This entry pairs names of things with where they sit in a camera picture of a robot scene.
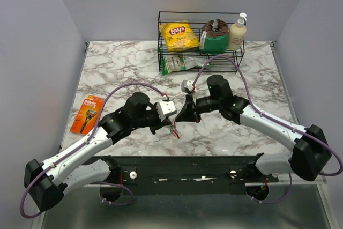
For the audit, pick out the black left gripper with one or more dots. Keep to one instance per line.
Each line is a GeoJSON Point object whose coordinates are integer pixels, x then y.
{"type": "Point", "coordinates": [159, 124]}

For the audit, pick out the yellow Lays chips bag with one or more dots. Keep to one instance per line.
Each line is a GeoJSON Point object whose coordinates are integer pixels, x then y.
{"type": "Point", "coordinates": [179, 36]}

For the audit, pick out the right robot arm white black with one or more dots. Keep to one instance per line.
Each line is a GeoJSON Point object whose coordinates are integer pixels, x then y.
{"type": "Point", "coordinates": [307, 154]}

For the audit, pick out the black wire rack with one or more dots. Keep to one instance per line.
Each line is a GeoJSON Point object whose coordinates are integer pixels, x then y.
{"type": "Point", "coordinates": [226, 62]}

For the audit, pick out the orange Gillette razor box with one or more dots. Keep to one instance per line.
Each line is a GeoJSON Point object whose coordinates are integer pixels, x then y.
{"type": "Point", "coordinates": [87, 115]}

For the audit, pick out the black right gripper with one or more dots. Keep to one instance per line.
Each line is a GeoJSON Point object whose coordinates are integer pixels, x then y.
{"type": "Point", "coordinates": [189, 113]}

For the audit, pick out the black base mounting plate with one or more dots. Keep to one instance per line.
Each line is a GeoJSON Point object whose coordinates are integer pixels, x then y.
{"type": "Point", "coordinates": [133, 172]}

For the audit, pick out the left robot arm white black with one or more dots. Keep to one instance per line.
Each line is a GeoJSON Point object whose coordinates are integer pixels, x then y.
{"type": "Point", "coordinates": [46, 182]}

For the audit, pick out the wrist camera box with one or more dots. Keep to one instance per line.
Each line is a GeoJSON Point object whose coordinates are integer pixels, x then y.
{"type": "Point", "coordinates": [187, 86]}
{"type": "Point", "coordinates": [165, 109]}

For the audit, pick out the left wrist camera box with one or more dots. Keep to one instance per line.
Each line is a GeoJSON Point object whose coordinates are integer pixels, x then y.
{"type": "Point", "coordinates": [165, 109]}

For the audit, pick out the aluminium frame rail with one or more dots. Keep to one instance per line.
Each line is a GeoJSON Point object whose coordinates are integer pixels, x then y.
{"type": "Point", "coordinates": [78, 176]}

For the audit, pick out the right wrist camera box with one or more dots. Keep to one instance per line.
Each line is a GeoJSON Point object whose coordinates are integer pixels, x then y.
{"type": "Point", "coordinates": [187, 86]}

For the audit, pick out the cream pump lotion bottle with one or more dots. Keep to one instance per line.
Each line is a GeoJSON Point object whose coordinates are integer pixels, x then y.
{"type": "Point", "coordinates": [237, 33]}

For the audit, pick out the green brown coffee bag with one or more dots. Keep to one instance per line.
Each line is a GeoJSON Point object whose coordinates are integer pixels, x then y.
{"type": "Point", "coordinates": [214, 37]}

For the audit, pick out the key with red tag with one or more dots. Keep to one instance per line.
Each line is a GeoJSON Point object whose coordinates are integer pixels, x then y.
{"type": "Point", "coordinates": [176, 134]}

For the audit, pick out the green white snack packet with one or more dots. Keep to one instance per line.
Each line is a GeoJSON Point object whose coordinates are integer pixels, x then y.
{"type": "Point", "coordinates": [175, 63]}

